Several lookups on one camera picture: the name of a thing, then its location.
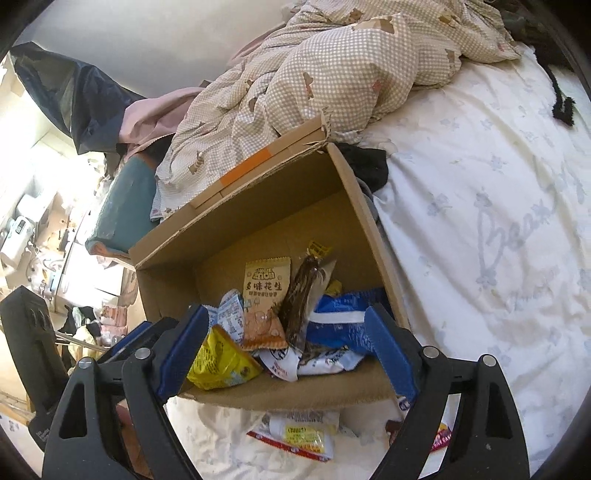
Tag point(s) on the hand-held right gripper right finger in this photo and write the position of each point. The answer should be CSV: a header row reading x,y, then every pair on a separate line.
x,y
390,357

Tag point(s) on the dark blue plastic bag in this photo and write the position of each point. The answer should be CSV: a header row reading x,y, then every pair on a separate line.
x,y
78,97

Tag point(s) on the pink cloth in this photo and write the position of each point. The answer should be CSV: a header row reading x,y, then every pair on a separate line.
x,y
152,120

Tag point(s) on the small red purple snack packet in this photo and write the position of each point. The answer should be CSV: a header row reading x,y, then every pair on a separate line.
x,y
441,438

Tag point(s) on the small yellow snack packet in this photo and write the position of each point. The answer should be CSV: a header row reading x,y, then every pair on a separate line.
x,y
319,249

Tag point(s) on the checked beige duvet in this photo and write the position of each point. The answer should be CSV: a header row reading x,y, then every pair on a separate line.
x,y
346,78

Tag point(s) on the white black-lettered snack packet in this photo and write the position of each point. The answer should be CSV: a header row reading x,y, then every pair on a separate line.
x,y
318,362

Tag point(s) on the small brown snack packet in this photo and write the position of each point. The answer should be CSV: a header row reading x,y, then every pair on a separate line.
x,y
395,429

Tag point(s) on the brown cardboard box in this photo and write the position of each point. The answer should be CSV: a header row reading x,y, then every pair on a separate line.
x,y
258,212

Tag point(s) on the small white blue snack packet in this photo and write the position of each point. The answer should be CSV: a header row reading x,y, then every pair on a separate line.
x,y
233,316

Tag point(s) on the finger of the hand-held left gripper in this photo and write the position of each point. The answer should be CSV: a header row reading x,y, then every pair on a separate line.
x,y
131,336

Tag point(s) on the black garment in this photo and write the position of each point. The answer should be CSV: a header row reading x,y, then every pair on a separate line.
x,y
367,166

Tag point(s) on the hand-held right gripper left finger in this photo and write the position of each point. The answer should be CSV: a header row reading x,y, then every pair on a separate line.
x,y
184,355

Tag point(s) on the dark brown snack packet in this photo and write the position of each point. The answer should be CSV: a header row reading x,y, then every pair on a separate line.
x,y
302,300

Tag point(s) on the beige peanut snack packet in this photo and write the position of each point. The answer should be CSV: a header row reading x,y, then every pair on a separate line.
x,y
265,300

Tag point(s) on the white appliance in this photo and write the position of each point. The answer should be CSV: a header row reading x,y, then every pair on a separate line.
x,y
16,240

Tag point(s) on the large blue white snack packet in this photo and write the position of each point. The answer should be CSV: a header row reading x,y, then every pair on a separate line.
x,y
341,323

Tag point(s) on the white red-edged snack packet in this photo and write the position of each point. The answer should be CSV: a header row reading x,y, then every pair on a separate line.
x,y
300,434

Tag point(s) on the teal pillow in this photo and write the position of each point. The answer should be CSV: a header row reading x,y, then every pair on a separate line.
x,y
129,207

